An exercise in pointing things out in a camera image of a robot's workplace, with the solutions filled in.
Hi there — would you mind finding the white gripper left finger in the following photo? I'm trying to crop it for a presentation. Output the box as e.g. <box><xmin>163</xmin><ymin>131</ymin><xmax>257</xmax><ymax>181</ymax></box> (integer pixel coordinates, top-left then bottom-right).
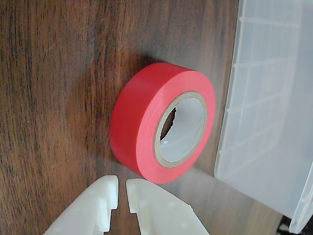
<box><xmin>44</xmin><ymin>174</ymin><xmax>120</xmax><ymax>235</ymax></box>

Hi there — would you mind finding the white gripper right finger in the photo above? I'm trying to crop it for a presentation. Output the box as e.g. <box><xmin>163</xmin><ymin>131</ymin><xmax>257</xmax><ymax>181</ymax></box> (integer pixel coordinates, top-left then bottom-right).
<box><xmin>126</xmin><ymin>178</ymin><xmax>211</xmax><ymax>235</ymax></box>

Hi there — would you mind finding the red tape roll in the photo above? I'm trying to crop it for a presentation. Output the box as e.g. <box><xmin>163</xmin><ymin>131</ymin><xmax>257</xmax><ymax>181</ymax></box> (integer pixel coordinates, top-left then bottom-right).
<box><xmin>109</xmin><ymin>62</ymin><xmax>217</xmax><ymax>185</ymax></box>

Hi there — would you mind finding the clear plastic storage box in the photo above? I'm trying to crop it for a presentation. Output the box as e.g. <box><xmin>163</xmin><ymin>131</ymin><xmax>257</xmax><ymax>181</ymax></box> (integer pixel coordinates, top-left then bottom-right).
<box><xmin>213</xmin><ymin>0</ymin><xmax>313</xmax><ymax>235</ymax></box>

